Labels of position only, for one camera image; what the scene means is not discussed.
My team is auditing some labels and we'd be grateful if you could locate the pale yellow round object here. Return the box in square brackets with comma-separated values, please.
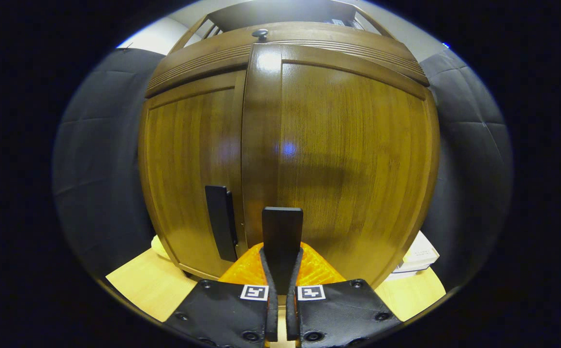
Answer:
[151, 235, 172, 259]

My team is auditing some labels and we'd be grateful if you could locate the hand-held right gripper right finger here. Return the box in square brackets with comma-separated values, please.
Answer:
[285, 242, 402, 348]

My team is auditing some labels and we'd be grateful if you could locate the white box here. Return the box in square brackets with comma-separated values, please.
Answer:
[384, 231, 440, 282]

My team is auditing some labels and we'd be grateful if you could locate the wooden double-door shoe cabinet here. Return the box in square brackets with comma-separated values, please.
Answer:
[138, 0, 441, 290]

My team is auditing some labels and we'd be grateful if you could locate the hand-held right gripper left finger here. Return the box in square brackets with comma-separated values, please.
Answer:
[162, 244, 279, 348]

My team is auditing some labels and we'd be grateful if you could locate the wooden cabinet door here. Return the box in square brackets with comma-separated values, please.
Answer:
[241, 43, 441, 295]
[138, 70, 247, 280]

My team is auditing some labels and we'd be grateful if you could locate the wooden drawer with black knob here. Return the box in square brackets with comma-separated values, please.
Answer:
[145, 22, 430, 99]

